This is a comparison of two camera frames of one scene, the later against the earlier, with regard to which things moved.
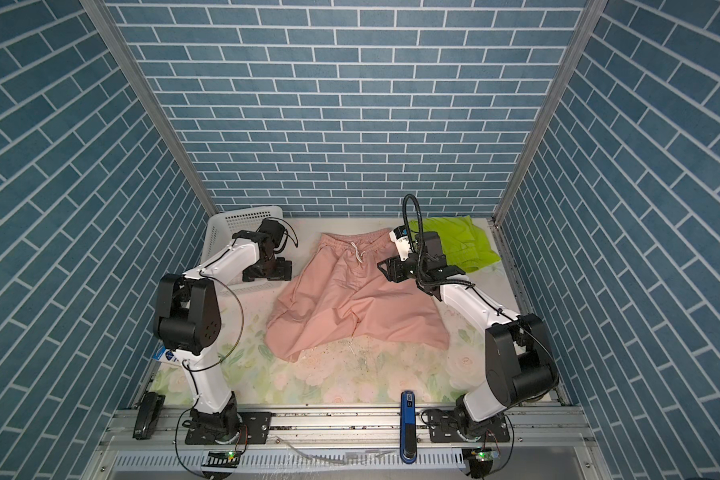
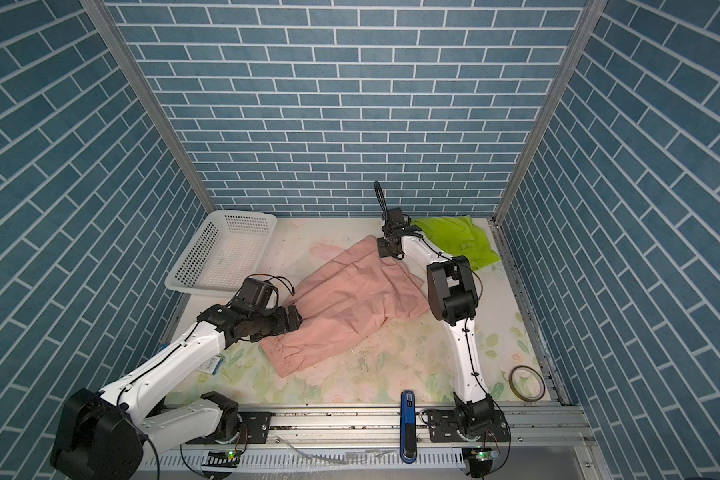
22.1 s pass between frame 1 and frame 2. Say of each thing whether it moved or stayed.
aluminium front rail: stayed
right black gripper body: moved
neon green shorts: stayed
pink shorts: moved
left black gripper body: moved
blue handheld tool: stayed
